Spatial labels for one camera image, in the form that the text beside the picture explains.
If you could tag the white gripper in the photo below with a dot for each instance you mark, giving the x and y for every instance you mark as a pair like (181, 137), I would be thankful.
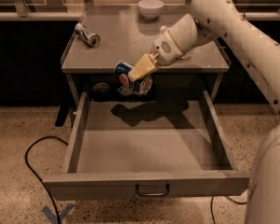
(163, 48)

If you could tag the blue pepsi can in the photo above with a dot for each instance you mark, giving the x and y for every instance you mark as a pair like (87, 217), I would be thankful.
(139, 87)

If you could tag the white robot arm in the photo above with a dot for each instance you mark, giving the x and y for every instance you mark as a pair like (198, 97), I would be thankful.
(208, 19)

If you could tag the silver blue soda can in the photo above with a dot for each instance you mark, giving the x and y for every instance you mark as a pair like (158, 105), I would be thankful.
(86, 35)

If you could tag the open grey top drawer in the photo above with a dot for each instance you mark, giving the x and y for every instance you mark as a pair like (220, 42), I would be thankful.
(114, 146)

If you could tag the white tag left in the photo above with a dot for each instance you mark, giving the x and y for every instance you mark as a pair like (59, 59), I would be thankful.
(125, 91)

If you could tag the white plastic bottle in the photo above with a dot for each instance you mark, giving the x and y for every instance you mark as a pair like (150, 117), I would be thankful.
(163, 29)

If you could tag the round dark object under cabinet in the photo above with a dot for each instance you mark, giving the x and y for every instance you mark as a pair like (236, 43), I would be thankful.
(100, 91)

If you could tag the grey metal cabinet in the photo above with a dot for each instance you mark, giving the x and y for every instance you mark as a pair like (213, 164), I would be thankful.
(126, 36)

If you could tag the white ceramic bowl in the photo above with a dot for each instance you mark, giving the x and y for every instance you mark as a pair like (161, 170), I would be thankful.
(150, 9)

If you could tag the blue tape floor mark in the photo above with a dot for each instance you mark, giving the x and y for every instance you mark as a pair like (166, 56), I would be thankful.
(54, 215)

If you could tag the black metal drawer handle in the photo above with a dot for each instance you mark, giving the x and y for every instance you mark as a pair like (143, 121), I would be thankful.
(152, 191)

